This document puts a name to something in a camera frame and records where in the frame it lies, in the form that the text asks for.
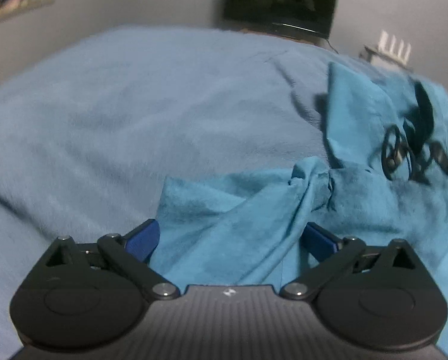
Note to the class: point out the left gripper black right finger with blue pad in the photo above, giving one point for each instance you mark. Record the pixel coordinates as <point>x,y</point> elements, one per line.
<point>378,297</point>

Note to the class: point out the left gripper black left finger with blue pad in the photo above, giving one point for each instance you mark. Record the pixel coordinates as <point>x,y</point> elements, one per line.
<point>79,297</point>

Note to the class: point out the teal blue garment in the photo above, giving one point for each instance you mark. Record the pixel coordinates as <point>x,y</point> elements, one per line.
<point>385,177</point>

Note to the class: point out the light blue bed blanket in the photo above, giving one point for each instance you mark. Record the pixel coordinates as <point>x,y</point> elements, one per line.
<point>89,136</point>

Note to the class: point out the small white side table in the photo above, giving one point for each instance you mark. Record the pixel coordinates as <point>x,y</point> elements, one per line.
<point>385,59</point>

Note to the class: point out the white wifi router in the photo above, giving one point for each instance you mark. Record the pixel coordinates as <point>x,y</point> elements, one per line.
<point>394,48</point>

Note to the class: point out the wooden window sill shelf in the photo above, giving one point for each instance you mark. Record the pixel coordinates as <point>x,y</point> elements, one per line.
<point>15,8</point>

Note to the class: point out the black flat screen television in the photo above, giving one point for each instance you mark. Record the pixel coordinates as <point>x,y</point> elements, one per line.
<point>305,16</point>

